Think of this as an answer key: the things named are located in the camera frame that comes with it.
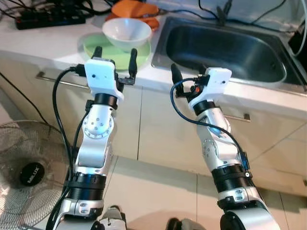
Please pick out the white bowl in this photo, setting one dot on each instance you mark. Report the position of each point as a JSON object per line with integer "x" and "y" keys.
{"x": 127, "y": 31}

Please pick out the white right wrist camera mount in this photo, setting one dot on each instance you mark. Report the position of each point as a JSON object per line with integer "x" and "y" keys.
{"x": 213, "y": 84}

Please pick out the orange bowl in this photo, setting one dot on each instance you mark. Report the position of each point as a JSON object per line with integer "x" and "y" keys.
{"x": 134, "y": 7}

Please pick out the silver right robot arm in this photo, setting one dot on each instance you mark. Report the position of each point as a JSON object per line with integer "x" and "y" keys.
{"x": 220, "y": 148}

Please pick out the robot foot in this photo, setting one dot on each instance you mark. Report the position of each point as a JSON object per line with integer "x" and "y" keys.
{"x": 112, "y": 218}
{"x": 184, "y": 225}

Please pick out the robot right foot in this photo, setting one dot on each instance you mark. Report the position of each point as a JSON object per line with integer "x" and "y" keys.
{"x": 184, "y": 225}

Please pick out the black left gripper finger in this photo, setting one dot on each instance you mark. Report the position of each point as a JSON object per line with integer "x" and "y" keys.
{"x": 133, "y": 62}
{"x": 97, "y": 51}

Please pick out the green plate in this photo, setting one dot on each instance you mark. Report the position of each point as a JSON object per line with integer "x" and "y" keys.
{"x": 112, "y": 55}

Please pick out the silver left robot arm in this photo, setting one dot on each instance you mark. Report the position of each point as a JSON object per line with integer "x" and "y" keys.
{"x": 96, "y": 134}

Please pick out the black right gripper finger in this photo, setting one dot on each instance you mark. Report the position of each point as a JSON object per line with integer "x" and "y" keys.
{"x": 176, "y": 74}

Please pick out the white kitchen counter cabinet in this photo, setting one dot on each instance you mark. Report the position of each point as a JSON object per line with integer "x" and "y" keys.
{"x": 158, "y": 124}

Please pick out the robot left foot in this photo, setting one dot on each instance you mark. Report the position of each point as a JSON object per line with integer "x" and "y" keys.
{"x": 112, "y": 218}

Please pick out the stainless steel sink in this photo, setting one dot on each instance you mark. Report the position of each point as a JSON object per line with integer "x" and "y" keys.
{"x": 225, "y": 48}

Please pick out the standing fan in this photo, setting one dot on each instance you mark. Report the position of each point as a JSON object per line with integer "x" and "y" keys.
{"x": 29, "y": 143}

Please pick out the black power strip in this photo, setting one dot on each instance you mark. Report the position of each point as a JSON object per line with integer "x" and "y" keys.
{"x": 48, "y": 20}

